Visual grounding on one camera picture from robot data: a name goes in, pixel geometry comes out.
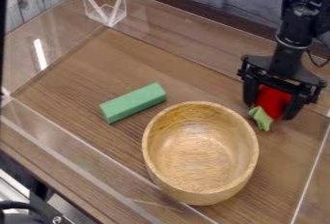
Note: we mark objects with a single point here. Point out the green rectangular block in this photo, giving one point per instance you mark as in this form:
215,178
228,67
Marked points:
132,102

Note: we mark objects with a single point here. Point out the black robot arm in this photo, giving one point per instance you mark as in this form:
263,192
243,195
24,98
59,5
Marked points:
304,20

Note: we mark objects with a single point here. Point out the black metal bracket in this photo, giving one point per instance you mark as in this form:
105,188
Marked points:
49,214

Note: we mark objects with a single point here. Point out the wooden bowl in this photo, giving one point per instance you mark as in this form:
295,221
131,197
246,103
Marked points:
200,152

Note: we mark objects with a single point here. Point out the clear acrylic enclosure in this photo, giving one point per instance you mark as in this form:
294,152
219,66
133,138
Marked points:
67,63

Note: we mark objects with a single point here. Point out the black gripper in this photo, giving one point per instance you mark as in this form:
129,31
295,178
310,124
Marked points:
255,73

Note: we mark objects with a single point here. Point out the red felt fruit green leaf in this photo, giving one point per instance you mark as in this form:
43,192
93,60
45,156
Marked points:
268,107

